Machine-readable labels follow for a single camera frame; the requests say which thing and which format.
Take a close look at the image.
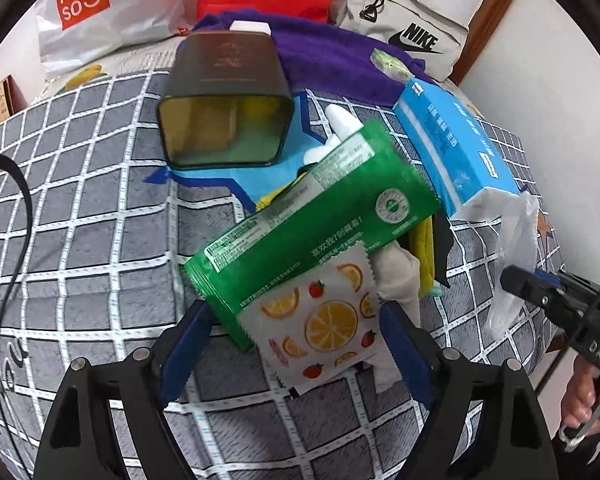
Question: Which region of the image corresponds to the grey fabric bag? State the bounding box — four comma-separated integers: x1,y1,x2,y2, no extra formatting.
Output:
330,0,471,83

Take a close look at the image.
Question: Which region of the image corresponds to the grey checked blanket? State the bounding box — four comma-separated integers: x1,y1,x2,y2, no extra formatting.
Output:
0,67,566,480

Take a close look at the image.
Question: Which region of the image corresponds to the white shopping bag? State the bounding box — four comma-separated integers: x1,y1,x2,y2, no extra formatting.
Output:
32,0,201,79

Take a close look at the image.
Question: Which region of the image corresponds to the purple towel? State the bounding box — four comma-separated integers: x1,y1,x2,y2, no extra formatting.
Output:
192,10,428,107

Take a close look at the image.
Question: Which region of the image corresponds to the black cable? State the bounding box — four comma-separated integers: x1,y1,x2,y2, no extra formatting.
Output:
0,151,34,480

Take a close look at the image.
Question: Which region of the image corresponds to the blue tissue box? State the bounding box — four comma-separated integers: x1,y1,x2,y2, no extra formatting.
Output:
392,78,527,219

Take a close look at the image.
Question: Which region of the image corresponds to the yellow cloth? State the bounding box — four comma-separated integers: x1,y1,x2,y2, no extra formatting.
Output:
256,185,437,282

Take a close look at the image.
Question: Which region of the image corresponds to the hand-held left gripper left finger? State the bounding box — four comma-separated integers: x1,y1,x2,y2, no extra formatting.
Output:
32,300,219,480

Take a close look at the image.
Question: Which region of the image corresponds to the wooden door frame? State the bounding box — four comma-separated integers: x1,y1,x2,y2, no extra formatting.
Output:
447,0,527,88

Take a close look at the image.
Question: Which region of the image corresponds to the person's right hand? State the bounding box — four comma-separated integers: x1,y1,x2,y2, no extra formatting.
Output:
562,355,600,432

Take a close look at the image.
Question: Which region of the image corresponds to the clear plastic bag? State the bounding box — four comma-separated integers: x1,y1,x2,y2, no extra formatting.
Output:
482,192,542,337

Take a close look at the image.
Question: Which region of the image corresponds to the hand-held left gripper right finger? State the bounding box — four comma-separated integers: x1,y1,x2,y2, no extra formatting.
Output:
377,300,561,480

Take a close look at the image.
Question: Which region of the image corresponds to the grey white cloth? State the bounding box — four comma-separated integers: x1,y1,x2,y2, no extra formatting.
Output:
369,245,424,394

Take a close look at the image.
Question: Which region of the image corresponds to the blue star felt mat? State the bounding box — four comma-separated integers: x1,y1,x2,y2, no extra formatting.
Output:
145,91,332,212

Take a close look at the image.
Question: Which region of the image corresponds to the banana printed sheet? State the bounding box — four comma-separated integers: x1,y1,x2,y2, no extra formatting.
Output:
44,44,182,94

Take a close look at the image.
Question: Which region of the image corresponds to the cardboard box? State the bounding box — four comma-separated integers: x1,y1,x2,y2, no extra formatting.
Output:
0,75,31,134

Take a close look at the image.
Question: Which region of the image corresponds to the fruit printed white packet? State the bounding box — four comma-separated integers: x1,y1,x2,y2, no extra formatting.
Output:
237,241,382,397

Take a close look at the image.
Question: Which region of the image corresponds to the small green packet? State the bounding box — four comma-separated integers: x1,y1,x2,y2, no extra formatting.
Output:
371,49,412,81

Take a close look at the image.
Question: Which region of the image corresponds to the dark metal tin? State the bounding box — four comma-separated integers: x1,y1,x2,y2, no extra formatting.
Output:
157,31,295,169

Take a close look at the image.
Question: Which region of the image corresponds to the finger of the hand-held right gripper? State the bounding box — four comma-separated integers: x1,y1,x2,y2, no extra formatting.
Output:
500,266,566,307

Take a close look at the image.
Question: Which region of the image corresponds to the green snack packet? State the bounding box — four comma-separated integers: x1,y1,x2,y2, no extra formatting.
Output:
184,119,442,351

